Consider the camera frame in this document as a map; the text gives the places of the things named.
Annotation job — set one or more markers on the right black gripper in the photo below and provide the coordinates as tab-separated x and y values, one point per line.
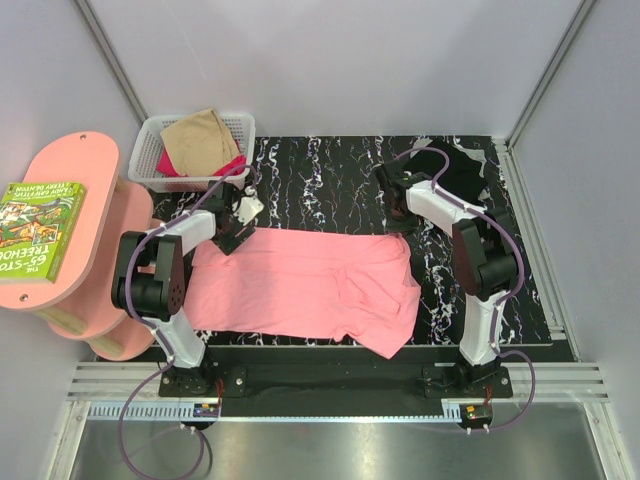
407	227

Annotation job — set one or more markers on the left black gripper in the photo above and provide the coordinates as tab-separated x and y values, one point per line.
228	243

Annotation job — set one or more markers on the light pink t shirt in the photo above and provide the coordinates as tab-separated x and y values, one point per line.
311	285

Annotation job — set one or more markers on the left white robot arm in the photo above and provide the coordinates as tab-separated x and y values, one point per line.
150	280

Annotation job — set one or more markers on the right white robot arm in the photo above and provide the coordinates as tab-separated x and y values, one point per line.
488	265

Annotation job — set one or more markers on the folded black t shirt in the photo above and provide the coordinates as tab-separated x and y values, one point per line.
463	176

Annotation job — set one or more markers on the black marbled table mat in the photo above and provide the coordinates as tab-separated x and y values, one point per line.
326	184

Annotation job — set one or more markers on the magenta t shirt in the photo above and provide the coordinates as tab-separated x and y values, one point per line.
166	168

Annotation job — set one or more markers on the beige t shirt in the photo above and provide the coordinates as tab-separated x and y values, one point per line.
199	144

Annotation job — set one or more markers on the white plastic basket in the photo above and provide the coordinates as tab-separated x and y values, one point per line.
149	147

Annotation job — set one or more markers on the pink tiered shelf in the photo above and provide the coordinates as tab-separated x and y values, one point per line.
78	305

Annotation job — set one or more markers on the green book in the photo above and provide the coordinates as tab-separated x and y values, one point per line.
37	223

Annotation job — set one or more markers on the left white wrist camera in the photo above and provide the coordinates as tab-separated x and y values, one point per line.
249	206

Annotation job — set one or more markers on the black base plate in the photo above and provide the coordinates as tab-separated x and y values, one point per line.
338	382

